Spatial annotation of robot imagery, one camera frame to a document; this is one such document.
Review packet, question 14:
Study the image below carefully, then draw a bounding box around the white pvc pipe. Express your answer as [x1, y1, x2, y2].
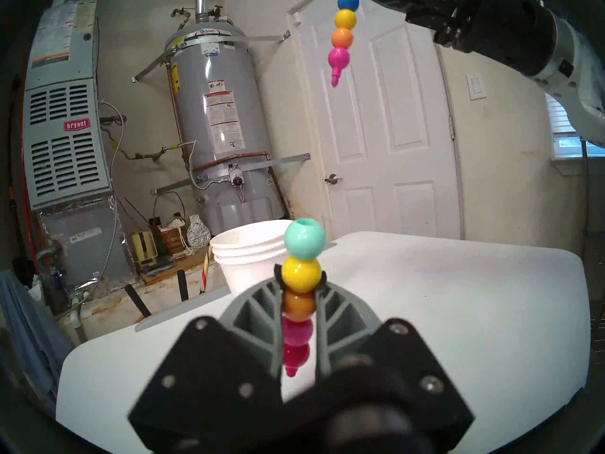
[66, 288, 90, 342]

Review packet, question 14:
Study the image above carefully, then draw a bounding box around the grey water heater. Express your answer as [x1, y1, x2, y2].
[163, 18, 289, 236]

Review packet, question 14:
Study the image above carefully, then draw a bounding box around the grey bryant furnace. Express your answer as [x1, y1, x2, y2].
[21, 0, 138, 288]

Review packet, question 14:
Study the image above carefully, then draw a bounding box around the brass gas pipe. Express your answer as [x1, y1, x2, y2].
[111, 143, 182, 163]

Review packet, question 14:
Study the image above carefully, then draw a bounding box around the white paper cup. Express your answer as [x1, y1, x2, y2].
[209, 219, 296, 257]
[212, 250, 284, 265]
[215, 258, 285, 297]

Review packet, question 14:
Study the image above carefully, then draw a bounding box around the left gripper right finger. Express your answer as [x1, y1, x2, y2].
[302, 272, 475, 454]

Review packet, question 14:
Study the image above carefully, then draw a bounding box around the multicolour beaded stick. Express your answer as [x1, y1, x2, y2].
[328, 0, 363, 88]
[281, 218, 327, 378]

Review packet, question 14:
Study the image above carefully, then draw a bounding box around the white light switch plate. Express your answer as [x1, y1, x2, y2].
[466, 72, 487, 101]

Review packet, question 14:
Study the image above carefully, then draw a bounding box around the metal wire shelf rack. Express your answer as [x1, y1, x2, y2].
[580, 139, 605, 397]

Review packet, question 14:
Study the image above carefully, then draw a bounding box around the metal water heater strap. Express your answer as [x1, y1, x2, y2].
[150, 153, 311, 196]
[131, 30, 291, 83]

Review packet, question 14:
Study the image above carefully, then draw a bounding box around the window with blind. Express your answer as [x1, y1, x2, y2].
[544, 91, 605, 175]

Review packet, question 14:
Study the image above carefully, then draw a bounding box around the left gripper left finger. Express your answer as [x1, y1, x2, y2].
[129, 265, 303, 454]

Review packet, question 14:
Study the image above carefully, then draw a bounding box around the white panel door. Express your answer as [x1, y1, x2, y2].
[288, 0, 466, 241]

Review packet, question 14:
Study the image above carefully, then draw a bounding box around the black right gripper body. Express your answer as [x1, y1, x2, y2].
[406, 0, 558, 75]

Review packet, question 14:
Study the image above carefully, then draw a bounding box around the corrugated steel flex pipe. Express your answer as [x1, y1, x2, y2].
[71, 101, 126, 312]

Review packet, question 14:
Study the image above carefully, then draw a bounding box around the foil wrapped bundle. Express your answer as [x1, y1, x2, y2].
[186, 215, 212, 250]

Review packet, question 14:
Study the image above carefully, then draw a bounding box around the wicker basket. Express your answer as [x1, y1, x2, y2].
[151, 217, 187, 257]

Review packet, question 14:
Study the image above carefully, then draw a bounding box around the blue cloth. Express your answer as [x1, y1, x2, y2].
[0, 269, 71, 402]

